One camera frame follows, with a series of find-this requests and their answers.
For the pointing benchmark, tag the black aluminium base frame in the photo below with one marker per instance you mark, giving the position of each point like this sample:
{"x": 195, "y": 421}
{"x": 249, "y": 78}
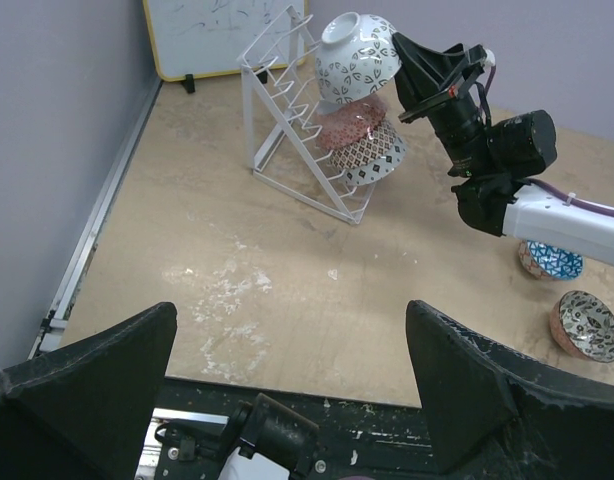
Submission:
{"x": 290, "y": 327}

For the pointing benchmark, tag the white black diamond bowl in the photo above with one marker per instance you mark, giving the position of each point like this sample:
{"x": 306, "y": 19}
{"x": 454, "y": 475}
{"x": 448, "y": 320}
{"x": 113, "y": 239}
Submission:
{"x": 378, "y": 169}

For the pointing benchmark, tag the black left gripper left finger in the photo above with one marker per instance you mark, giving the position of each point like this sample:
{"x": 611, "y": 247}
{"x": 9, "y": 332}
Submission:
{"x": 82, "y": 411}

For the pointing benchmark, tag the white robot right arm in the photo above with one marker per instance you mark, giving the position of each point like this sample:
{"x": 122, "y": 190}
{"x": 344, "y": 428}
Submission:
{"x": 498, "y": 164}

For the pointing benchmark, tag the yellow framed whiteboard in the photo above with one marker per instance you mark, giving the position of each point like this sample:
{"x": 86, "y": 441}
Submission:
{"x": 205, "y": 39}

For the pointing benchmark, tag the pink floral pattern bowl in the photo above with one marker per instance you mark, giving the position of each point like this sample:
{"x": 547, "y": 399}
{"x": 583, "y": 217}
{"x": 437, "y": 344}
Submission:
{"x": 342, "y": 125}

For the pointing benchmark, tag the brown floral pattern bowl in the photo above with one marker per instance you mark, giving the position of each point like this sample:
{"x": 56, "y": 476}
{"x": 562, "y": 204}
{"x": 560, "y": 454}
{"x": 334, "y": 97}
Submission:
{"x": 367, "y": 149}

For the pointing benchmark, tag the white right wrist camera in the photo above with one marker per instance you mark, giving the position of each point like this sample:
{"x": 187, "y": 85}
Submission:
{"x": 481, "y": 56}

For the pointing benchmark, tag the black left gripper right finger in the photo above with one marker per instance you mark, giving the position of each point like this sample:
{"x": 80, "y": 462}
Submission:
{"x": 494, "y": 413}

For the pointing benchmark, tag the black leaf pattern bowl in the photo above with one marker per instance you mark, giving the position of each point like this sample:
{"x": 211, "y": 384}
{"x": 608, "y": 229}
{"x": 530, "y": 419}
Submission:
{"x": 355, "y": 57}

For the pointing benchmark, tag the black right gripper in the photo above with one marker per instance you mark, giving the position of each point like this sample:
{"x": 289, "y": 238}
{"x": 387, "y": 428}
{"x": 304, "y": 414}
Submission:
{"x": 436, "y": 86}

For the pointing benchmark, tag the blue triangle pattern bowl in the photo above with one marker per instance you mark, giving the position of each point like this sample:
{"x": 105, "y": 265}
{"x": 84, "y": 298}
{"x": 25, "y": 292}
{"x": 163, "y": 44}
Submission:
{"x": 546, "y": 262}

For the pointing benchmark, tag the white wire dish rack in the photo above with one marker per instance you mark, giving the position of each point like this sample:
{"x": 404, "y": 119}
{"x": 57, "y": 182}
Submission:
{"x": 279, "y": 105}

